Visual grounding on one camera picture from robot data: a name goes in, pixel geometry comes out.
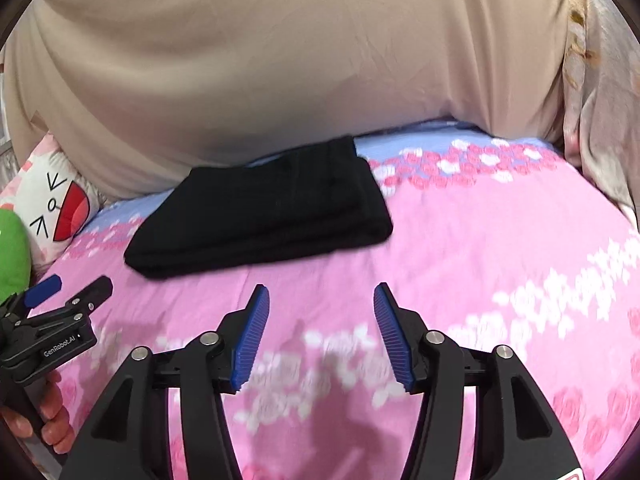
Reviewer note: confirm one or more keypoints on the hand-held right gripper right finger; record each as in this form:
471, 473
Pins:
395, 340

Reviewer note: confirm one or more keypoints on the pale floral curtain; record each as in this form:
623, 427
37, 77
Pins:
600, 85

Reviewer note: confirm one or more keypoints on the beige cloth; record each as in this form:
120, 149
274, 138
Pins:
275, 60

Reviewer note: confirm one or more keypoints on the pink floral bedsheet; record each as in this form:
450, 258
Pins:
475, 270

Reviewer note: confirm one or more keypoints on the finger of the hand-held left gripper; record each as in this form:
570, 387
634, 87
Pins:
44, 290
95, 291

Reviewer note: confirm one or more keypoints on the cat face pillow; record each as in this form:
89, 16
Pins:
47, 195

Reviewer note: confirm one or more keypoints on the black pants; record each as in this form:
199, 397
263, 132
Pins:
260, 210

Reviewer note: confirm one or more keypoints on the green plush toy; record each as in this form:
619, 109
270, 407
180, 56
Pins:
12, 255

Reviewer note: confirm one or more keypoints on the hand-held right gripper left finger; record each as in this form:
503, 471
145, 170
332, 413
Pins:
250, 340

